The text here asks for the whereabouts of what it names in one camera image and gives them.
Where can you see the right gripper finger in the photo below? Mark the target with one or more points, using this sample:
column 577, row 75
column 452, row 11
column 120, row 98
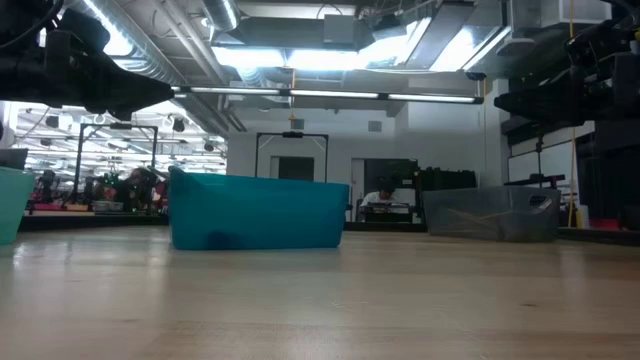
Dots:
column 550, row 90
column 555, row 112

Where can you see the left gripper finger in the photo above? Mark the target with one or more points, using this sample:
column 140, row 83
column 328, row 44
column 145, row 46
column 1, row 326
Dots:
column 135, row 80
column 122, row 107

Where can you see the gold fork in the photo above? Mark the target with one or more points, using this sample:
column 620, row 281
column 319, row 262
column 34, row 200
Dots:
column 505, row 216
column 472, row 219

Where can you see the translucent gray plastic bin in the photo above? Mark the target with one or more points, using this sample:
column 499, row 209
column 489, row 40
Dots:
column 515, row 232

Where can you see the teal plastic bin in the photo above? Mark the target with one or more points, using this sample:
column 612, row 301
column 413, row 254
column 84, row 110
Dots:
column 12, row 210

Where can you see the blue plastic bin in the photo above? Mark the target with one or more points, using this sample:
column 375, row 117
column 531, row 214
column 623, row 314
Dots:
column 250, row 215

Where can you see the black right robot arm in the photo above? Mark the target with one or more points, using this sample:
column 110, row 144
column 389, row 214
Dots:
column 627, row 10

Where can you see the black stand with table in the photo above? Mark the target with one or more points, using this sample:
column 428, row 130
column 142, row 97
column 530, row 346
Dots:
column 539, row 155

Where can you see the person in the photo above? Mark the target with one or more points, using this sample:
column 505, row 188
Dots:
column 137, row 182
column 380, row 197

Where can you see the dark monitor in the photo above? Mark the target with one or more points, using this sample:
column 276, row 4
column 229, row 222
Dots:
column 12, row 157

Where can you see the background robot workstation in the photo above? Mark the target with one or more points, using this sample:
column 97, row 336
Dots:
column 60, row 195

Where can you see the yellow white bottle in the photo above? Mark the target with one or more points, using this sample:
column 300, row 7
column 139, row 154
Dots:
column 582, row 217

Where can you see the red box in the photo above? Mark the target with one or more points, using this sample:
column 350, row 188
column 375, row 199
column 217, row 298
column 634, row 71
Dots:
column 605, row 224

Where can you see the black equipment boxes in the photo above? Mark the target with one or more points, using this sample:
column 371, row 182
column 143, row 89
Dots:
column 447, row 179

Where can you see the dark shelf cabinet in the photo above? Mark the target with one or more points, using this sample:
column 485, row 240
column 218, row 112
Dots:
column 395, row 170

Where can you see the bright ceiling light panel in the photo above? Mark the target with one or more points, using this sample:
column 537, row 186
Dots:
column 325, row 60

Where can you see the long black light bar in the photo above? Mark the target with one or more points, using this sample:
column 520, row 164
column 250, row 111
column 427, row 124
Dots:
column 350, row 94

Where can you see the gray ceiling box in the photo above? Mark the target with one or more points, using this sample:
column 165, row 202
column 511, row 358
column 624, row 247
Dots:
column 340, row 31

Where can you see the black rig frame stand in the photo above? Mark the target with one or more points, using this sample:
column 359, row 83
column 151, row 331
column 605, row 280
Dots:
column 292, row 134
column 116, row 126

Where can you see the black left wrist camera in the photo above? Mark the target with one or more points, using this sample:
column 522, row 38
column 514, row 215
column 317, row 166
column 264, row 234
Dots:
column 87, row 30

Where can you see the white wall board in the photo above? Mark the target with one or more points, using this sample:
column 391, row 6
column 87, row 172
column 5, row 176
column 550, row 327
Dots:
column 522, row 167

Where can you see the black security camera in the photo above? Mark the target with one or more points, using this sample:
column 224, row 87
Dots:
column 475, row 76

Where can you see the silver round duct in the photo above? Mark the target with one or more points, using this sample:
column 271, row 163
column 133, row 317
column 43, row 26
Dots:
column 222, row 12

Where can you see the black aluminium table frame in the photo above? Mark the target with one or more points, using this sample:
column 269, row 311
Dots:
column 75, row 222

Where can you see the gray wall vent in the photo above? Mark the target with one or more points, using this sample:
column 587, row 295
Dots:
column 375, row 126

